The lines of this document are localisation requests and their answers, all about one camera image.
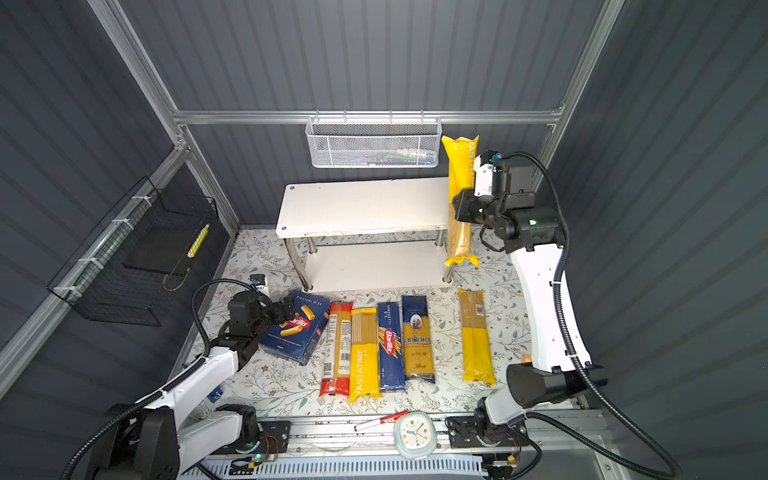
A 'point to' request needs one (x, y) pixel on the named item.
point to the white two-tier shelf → (360, 235)
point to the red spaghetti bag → (336, 374)
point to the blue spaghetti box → (391, 346)
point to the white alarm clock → (415, 435)
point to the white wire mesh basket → (374, 142)
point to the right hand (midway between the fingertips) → (461, 200)
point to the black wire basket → (120, 275)
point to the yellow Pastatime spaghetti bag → (364, 380)
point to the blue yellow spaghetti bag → (418, 352)
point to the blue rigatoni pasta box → (294, 338)
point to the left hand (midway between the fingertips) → (277, 298)
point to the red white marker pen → (380, 420)
